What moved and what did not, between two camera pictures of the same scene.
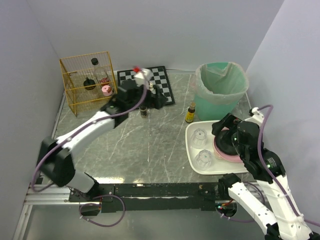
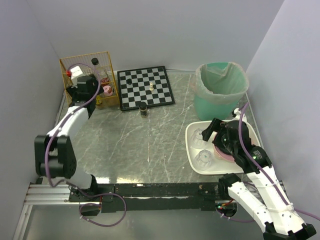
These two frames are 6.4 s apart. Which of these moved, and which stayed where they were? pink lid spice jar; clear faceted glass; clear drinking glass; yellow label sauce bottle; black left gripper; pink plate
Moved: yellow label sauce bottle; black left gripper
Stayed: pink lid spice jar; pink plate; clear drinking glass; clear faceted glass
